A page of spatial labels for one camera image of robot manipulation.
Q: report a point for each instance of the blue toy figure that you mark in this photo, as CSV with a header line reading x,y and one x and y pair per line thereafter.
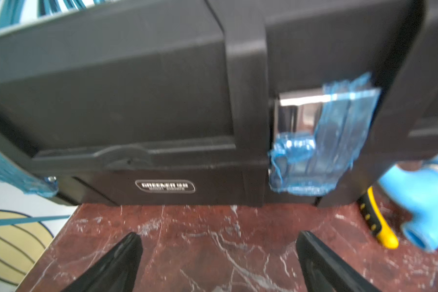
x,y
426,174

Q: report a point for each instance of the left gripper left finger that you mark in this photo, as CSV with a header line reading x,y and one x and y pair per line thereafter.
x,y
116,271

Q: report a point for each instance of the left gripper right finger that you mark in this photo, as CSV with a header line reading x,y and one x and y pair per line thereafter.
x,y
324,270

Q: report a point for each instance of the black plastic toolbox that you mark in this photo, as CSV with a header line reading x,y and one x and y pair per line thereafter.
x,y
216,102

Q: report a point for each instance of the yellow handled pliers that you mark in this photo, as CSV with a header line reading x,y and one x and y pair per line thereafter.
x,y
377,222

